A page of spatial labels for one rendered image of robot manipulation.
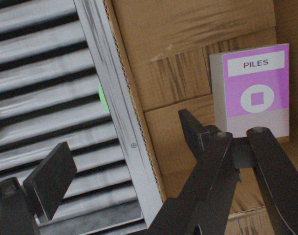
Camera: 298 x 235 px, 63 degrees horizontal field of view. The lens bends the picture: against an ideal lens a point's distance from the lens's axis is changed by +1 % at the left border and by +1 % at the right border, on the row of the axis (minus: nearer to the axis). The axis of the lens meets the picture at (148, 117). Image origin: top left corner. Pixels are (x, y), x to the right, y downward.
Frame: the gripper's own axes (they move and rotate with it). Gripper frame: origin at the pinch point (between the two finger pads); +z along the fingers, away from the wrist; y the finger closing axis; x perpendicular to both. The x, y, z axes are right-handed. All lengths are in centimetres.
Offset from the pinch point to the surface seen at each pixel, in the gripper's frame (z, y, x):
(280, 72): 21.8, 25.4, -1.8
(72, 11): 43.2, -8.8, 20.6
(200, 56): 28.9, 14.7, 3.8
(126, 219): 37, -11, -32
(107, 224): 37, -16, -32
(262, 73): 21.8, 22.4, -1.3
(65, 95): 42.3, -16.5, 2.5
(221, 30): 28.2, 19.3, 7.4
